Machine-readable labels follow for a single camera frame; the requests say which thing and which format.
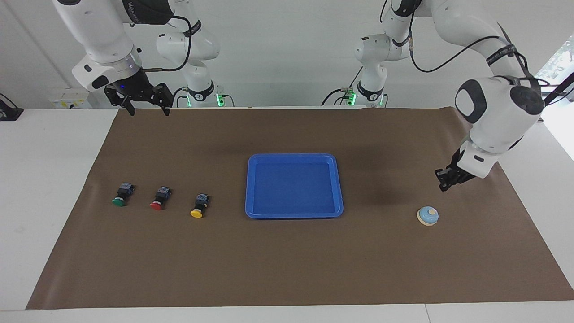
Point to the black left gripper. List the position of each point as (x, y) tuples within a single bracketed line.
[(455, 175)]

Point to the black tripod stand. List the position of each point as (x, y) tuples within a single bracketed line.
[(560, 89)]

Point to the green push button switch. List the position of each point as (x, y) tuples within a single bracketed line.
[(119, 201)]

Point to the yellow push button switch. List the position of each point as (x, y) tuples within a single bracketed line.
[(197, 213)]

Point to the white wall socket box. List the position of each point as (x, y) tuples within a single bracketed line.
[(67, 102)]

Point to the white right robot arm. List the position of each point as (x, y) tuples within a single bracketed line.
[(103, 31)]

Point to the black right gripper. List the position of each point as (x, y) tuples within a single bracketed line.
[(134, 85)]

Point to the red push button switch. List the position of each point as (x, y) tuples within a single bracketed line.
[(157, 205)]

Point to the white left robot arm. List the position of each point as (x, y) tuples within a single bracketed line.
[(497, 121)]

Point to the blue plastic tray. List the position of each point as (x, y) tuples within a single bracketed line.
[(293, 188)]

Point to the light blue desk bell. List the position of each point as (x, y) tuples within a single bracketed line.
[(427, 216)]

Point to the black stand foot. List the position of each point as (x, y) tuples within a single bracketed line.
[(8, 113)]

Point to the brown table mat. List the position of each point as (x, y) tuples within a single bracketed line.
[(287, 260)]

